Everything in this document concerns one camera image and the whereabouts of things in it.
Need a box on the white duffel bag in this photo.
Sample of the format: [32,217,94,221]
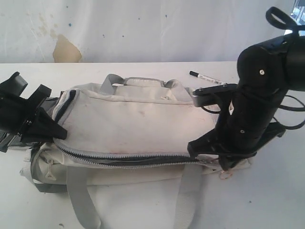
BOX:
[0,73,253,229]

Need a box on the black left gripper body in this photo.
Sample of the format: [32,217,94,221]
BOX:
[0,84,51,141]

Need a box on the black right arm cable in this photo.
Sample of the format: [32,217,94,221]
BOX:
[265,6,305,131]

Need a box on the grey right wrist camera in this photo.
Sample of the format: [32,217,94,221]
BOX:
[193,83,237,108]

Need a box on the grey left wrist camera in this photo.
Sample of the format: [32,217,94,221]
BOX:
[0,72,28,96]

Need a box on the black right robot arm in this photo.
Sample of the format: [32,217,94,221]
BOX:
[187,34,305,171]

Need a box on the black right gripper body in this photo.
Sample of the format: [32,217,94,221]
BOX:
[217,89,286,153]

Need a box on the black white marker pen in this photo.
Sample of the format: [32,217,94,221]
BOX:
[189,71,226,85]

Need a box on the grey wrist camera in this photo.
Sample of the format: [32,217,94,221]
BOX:
[0,72,28,96]
[193,83,237,108]

